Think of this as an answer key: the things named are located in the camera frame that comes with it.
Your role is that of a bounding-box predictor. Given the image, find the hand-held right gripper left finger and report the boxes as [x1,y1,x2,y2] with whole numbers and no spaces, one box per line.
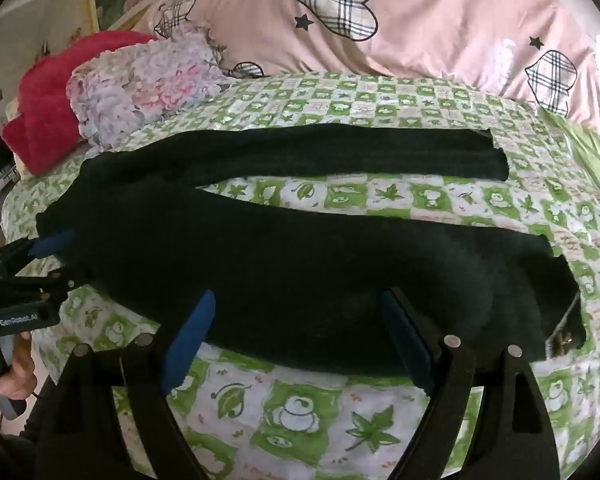
[27,289,217,480]

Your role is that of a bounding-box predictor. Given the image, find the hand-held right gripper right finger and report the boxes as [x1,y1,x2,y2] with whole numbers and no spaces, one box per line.
[380,287,563,480]

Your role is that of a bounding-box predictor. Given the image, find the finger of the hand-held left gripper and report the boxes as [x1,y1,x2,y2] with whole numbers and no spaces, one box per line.
[0,231,77,273]
[10,275,78,301]

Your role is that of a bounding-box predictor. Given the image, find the black pants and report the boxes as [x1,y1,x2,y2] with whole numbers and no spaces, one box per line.
[35,122,588,378]

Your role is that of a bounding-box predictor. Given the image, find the person's left forearm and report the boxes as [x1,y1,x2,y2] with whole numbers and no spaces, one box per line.
[0,400,56,480]

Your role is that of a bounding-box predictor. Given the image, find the person's left hand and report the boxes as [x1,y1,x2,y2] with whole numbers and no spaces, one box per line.
[0,332,39,413]

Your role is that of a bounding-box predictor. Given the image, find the dark box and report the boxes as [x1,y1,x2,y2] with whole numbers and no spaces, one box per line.
[0,137,20,188]

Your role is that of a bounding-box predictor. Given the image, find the green checked bed sheet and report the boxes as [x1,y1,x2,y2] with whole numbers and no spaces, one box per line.
[2,71,600,480]

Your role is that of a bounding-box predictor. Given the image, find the red fleece blanket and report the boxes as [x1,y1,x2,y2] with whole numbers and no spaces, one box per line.
[1,31,156,177]

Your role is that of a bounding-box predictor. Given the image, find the plain green sheet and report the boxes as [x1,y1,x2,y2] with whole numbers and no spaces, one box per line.
[540,110,600,201]

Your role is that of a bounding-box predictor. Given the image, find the pink quilt with plaid hearts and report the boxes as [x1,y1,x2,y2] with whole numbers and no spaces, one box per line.
[130,0,600,136]

